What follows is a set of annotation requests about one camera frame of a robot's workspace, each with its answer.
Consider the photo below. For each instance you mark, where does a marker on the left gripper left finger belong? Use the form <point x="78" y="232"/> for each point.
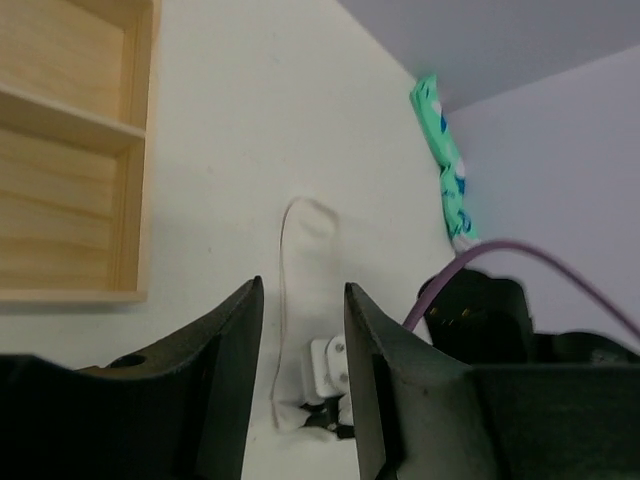
<point x="176" y="409"/>

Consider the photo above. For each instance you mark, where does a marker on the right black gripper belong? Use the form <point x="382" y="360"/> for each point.
<point x="333" y="414"/>

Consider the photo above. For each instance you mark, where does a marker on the mint green patterned sock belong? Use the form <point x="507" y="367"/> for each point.
<point x="426" y="103"/>

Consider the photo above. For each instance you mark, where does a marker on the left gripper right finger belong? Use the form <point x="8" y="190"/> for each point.
<point x="420" y="414"/>

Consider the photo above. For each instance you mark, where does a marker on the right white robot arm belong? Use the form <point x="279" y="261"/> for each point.
<point x="476" y="319"/>

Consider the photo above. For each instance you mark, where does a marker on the white sock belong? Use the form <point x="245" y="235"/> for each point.
<point x="311" y="302"/>

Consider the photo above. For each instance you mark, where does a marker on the wooden compartment tray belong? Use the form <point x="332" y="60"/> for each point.
<point x="78" y="94"/>

